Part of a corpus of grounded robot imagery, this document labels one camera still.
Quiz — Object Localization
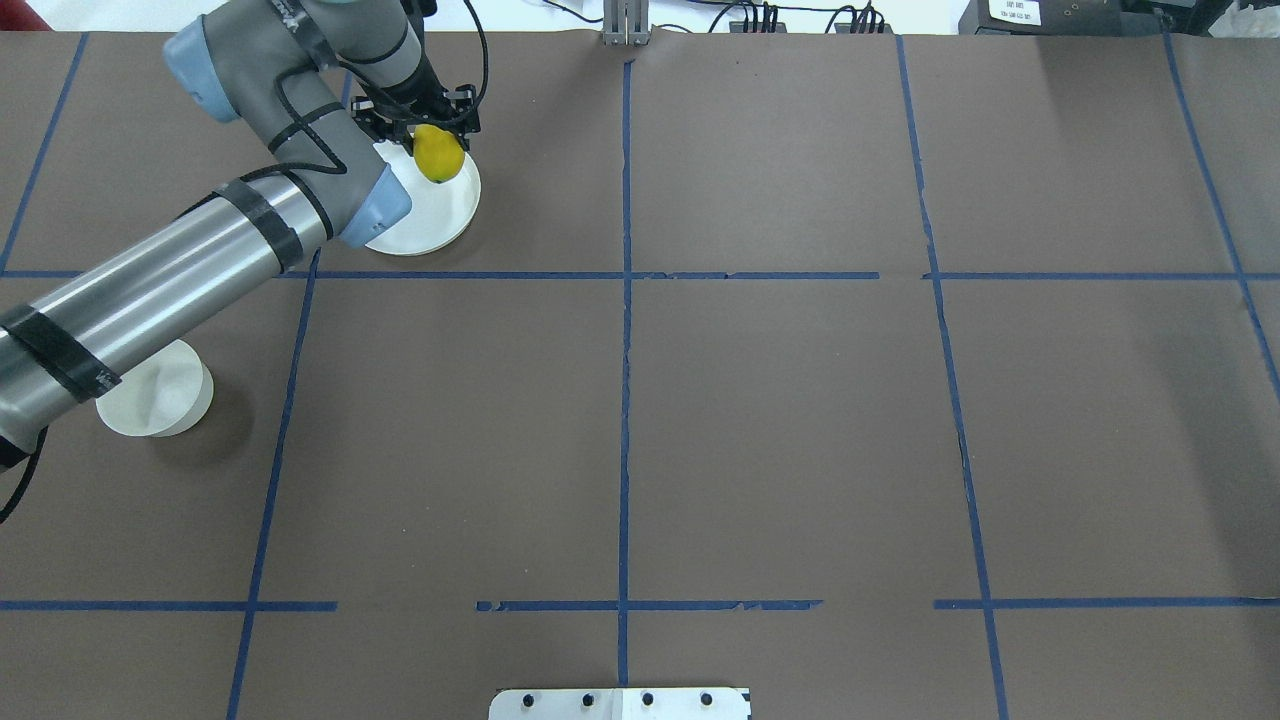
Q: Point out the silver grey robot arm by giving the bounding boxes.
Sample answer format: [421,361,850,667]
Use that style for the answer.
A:
[1,1,484,470]

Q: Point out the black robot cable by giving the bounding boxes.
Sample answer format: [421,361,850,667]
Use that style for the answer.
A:
[0,0,492,521]

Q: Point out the white bowl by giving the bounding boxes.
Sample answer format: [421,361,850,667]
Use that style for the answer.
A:
[95,340,215,438]

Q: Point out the black box with label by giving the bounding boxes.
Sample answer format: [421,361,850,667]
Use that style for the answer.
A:
[957,1,1165,37]

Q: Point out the brown paper table cover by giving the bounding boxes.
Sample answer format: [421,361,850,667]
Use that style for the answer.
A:
[3,29,1277,719]

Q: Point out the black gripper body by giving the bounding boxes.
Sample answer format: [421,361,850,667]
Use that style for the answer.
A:
[375,65,456,127]

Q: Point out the aluminium frame post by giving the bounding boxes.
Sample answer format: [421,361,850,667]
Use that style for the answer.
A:
[600,0,652,47]

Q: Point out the yellow lemon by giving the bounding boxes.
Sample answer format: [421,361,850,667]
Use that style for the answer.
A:
[412,124,466,184]

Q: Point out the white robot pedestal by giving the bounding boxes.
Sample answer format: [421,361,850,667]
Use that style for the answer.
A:
[488,685,753,719]

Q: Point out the white plate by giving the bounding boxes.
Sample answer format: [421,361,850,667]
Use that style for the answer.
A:
[366,142,483,256]

